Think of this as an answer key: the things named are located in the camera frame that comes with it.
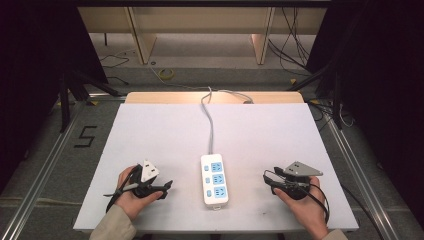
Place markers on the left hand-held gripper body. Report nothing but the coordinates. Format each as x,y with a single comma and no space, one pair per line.
146,173

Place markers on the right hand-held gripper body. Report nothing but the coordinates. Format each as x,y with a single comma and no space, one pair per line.
296,181

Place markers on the person's right hand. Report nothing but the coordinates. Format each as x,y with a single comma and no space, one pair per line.
306,210

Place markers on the person's left hand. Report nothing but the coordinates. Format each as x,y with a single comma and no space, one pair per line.
133,201

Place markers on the white foam mat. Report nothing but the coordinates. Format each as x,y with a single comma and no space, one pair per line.
250,140

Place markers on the white blue power strip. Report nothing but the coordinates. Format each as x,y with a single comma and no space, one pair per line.
214,181

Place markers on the wooden table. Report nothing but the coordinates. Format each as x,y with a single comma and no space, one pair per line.
166,97

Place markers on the black stand legs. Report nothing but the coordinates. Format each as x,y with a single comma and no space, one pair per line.
66,100
336,100

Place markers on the yellow tape roll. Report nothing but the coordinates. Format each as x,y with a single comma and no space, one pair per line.
166,73

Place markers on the black curtain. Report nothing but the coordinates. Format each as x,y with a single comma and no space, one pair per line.
383,83
30,83

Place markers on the light wooden bench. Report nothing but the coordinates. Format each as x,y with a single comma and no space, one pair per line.
200,21

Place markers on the aluminium floor rail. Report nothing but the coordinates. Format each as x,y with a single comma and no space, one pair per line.
363,186
40,170

